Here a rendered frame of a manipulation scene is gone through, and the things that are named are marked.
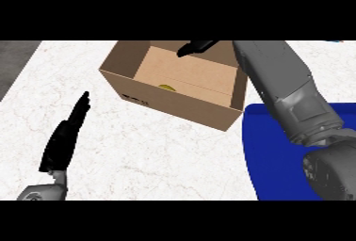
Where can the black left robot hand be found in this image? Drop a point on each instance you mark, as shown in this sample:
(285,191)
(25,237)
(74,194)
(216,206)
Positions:
(62,144)

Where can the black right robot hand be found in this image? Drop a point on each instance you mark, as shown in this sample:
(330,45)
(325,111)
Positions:
(197,47)

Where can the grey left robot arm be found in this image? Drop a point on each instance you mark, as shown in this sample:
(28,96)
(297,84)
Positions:
(44,190)

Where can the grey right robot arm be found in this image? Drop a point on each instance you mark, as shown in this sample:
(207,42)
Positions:
(296,106)

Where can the brown cardboard box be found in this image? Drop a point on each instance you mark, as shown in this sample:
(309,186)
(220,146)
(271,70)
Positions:
(180,84)

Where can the yellow lemon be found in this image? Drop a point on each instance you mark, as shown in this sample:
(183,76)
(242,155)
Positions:
(167,87)

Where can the blue tray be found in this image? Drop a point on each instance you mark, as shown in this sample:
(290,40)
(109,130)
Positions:
(273,157)

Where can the dark grey appliance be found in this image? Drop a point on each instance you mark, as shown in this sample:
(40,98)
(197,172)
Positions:
(12,64)

